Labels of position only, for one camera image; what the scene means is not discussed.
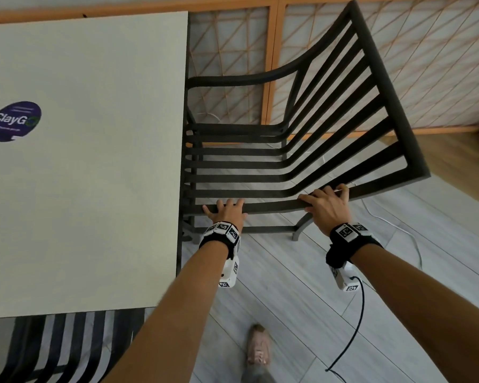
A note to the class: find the black slatted metal chair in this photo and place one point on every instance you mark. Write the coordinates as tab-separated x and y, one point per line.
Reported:
60	347
387	115

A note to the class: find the person's grey trouser leg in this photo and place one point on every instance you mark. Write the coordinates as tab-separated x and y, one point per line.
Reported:
259	374

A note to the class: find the purple round sticker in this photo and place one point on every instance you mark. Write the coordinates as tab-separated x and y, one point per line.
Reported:
14	121

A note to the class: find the narrow wooden lattice screen panel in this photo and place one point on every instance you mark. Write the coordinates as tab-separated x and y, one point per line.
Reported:
231	51

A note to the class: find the pink shoe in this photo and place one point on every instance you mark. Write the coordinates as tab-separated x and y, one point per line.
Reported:
259	345

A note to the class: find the wide wooden lattice screen panel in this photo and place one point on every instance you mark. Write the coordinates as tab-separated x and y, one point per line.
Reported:
435	55

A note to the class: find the person's right hand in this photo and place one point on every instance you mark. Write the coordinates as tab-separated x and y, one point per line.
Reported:
330	209

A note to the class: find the person's left little finger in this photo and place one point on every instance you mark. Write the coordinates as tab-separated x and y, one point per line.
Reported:
208	211

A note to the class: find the person's right forearm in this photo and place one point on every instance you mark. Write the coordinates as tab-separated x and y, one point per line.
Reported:
423	311

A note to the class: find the person's left hand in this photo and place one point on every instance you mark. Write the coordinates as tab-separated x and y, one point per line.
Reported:
228	213

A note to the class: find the person's right thumb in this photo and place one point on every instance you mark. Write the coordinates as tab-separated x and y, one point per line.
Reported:
308	199

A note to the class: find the person's left forearm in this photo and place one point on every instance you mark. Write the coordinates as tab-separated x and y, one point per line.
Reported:
179	315

